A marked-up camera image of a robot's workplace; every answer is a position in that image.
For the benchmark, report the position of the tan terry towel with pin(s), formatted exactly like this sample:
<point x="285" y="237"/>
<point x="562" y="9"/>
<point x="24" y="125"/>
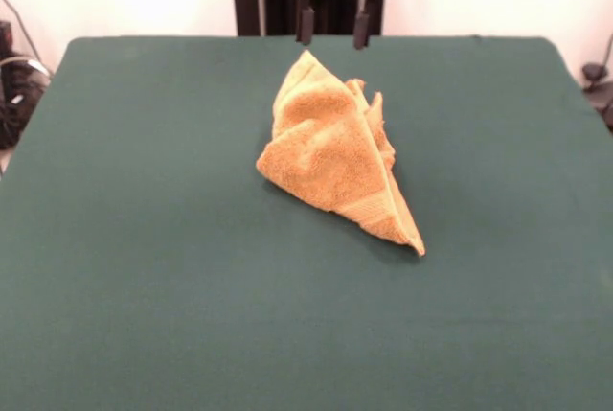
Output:
<point x="330" y="157"/>

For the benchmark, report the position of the dark curved stand foot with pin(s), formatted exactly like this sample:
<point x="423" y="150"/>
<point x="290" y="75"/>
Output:
<point x="19" y="109"/>
<point x="594" y="71"/>

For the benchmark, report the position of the dark green table cloth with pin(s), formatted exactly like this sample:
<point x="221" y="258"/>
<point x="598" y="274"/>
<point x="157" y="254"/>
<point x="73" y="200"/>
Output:
<point x="143" y="238"/>

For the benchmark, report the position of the black box with red light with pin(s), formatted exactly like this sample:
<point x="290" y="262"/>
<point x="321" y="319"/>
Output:
<point x="5" y="37"/>

